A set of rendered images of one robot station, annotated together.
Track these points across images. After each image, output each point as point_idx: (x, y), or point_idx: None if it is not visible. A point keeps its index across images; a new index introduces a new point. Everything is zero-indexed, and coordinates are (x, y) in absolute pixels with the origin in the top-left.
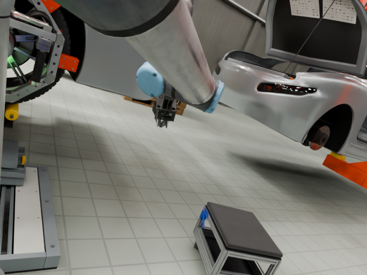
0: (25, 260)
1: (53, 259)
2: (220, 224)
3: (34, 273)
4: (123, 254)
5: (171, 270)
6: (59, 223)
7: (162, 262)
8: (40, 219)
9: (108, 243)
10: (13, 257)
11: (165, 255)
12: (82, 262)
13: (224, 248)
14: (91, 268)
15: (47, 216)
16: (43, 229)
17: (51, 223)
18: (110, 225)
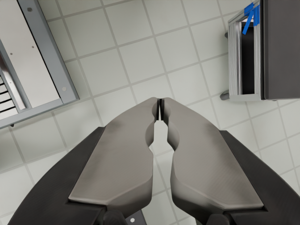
0: (47, 110)
1: (71, 101)
2: (271, 57)
3: (62, 108)
4: (141, 65)
5: (192, 76)
6: (62, 34)
7: (183, 67)
8: (36, 49)
9: (123, 53)
10: (34, 113)
11: (187, 56)
12: (101, 86)
13: (260, 96)
14: (111, 92)
15: (42, 41)
16: (47, 66)
17: (51, 53)
18: (122, 19)
